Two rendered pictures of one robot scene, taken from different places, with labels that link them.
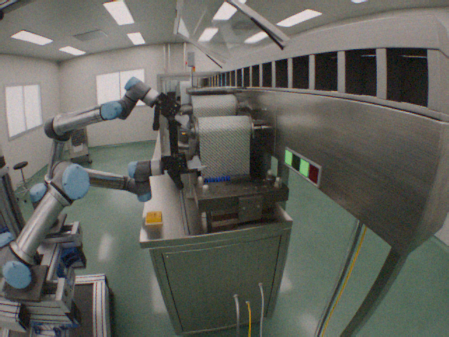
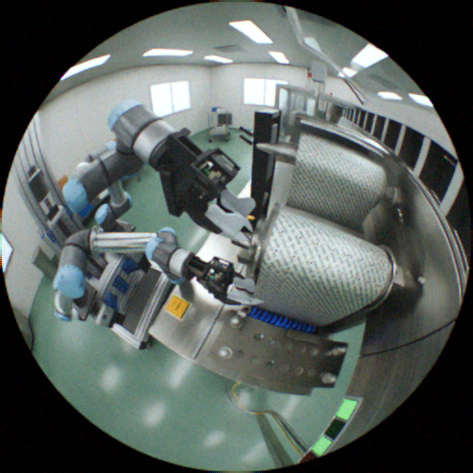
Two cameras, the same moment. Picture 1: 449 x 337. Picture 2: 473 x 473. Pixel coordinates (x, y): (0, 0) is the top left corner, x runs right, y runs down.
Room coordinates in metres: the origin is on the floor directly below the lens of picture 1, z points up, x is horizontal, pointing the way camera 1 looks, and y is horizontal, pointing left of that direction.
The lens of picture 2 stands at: (0.88, 0.06, 1.50)
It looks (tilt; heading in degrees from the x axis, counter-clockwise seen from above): 51 degrees down; 37
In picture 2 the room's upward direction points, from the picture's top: straight up
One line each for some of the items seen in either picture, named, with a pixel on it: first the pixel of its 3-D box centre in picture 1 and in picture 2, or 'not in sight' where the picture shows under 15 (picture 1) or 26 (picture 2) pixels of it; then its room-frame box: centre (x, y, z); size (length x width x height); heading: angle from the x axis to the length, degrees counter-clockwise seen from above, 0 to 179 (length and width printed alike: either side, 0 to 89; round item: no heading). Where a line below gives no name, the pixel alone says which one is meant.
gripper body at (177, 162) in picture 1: (174, 164); (208, 274); (0.98, 0.23, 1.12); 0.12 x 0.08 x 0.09; 103
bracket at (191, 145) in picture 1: (189, 169); (249, 267); (1.09, 0.18, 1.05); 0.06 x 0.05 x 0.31; 103
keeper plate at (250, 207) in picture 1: (250, 208); (273, 382); (0.84, -0.11, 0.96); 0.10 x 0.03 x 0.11; 103
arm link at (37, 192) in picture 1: (39, 197); (105, 217); (0.85, 1.03, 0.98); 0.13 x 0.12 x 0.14; 1
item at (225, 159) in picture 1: (225, 161); (297, 309); (1.04, -0.01, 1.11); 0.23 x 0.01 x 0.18; 103
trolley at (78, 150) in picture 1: (77, 141); (219, 123); (4.58, 3.48, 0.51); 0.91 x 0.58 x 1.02; 37
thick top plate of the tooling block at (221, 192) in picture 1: (240, 192); (283, 357); (0.93, -0.07, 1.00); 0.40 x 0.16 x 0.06; 103
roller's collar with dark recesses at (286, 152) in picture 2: (186, 109); (287, 152); (1.31, 0.21, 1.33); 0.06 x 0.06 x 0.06; 13
